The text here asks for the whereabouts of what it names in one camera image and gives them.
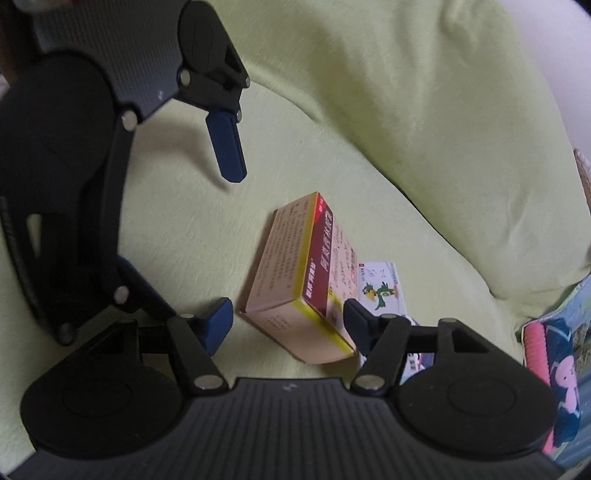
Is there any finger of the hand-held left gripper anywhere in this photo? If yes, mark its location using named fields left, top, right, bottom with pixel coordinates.
left=9, top=113, right=178, bottom=344
left=180, top=41, right=251, bottom=184

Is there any dark blue printed cushion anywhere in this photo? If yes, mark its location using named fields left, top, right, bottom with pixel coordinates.
left=516, top=272, right=591, bottom=462

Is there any peach yellow-edged medicine box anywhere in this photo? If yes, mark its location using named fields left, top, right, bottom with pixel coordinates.
left=238, top=191, right=358, bottom=366

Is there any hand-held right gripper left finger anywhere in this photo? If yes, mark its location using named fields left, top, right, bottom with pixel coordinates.
left=90, top=298, right=234, bottom=393

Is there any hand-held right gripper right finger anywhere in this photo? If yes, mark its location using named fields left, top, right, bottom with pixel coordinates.
left=344, top=298, right=490, bottom=395

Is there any light printed cloth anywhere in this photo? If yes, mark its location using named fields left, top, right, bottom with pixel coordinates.
left=569, top=273, right=591, bottom=319

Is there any beige quilted pillow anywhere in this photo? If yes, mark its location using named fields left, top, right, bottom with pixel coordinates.
left=574, top=148, right=591, bottom=206

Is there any pink bird print medicine box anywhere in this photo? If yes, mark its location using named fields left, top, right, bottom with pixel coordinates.
left=355, top=261, right=435, bottom=384

